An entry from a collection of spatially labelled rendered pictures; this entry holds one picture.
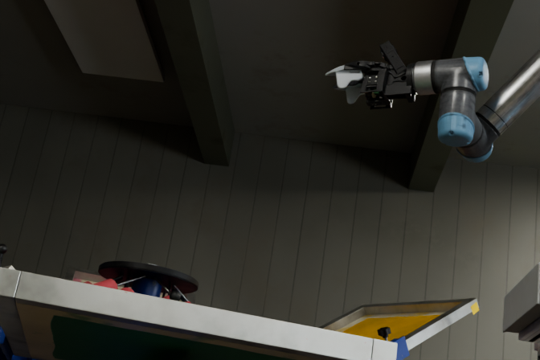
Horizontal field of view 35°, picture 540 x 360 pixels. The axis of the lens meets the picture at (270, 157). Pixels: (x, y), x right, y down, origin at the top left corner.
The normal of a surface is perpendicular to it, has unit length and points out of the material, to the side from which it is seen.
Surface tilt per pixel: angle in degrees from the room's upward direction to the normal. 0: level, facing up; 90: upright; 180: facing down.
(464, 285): 90
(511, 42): 180
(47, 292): 90
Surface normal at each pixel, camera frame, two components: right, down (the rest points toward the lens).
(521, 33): -0.15, 0.92
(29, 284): 0.22, -0.32
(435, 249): -0.04, -0.36
